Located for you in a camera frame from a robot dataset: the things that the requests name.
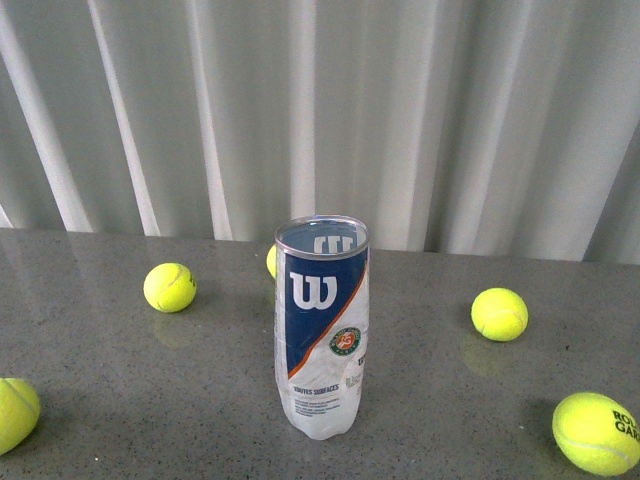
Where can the Wilson 3 near tennis ball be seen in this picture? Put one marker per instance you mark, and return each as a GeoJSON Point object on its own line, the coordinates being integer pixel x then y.
{"type": "Point", "coordinates": [20, 411]}

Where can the Wilson tennis ball can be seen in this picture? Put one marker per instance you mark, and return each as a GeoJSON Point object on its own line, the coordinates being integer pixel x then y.
{"type": "Point", "coordinates": [321, 328]}

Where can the wilson 3 tennis ball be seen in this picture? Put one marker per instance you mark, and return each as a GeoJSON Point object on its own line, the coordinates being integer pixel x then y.
{"type": "Point", "coordinates": [271, 261]}
{"type": "Point", "coordinates": [20, 411]}

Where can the white pleated curtain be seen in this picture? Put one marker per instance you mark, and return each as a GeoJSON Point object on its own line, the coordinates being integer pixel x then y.
{"type": "Point", "coordinates": [470, 127]}

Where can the plain yellow tennis ball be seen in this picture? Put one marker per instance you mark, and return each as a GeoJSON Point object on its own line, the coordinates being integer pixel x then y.
{"type": "Point", "coordinates": [499, 314]}

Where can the Wilson 3 far tennis ball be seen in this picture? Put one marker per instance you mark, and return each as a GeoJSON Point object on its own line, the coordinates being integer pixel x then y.
{"type": "Point", "coordinates": [271, 261]}

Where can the yellow tennis ball centre left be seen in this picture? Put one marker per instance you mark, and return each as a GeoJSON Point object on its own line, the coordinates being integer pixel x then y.
{"type": "Point", "coordinates": [169, 287]}

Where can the Roland Garros tennis ball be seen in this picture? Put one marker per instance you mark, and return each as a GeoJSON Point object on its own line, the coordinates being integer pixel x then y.
{"type": "Point", "coordinates": [596, 433]}

